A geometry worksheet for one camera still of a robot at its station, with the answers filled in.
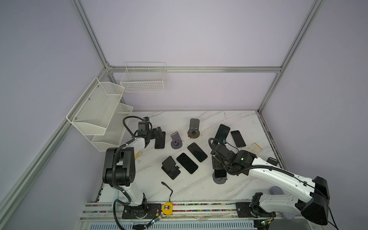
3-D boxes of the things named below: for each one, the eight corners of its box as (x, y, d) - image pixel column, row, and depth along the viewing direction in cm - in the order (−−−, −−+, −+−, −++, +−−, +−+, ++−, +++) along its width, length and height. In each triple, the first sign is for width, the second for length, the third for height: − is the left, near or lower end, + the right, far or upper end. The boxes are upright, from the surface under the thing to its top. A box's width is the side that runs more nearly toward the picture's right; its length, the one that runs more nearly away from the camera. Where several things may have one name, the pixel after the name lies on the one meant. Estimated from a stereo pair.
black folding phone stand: (163, 170, 90) (161, 163, 81) (172, 163, 93) (170, 155, 84) (172, 180, 86) (170, 173, 77) (181, 172, 89) (180, 165, 80)
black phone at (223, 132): (213, 144, 102) (216, 131, 89) (217, 137, 106) (221, 123, 93) (221, 148, 100) (226, 135, 87) (225, 141, 104) (230, 127, 91)
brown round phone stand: (187, 138, 106) (187, 127, 96) (187, 129, 111) (187, 118, 101) (198, 138, 106) (200, 127, 96) (198, 129, 111) (199, 118, 101)
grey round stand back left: (175, 151, 99) (173, 143, 90) (169, 144, 102) (168, 136, 94) (182, 146, 101) (182, 137, 93) (177, 139, 105) (176, 131, 96)
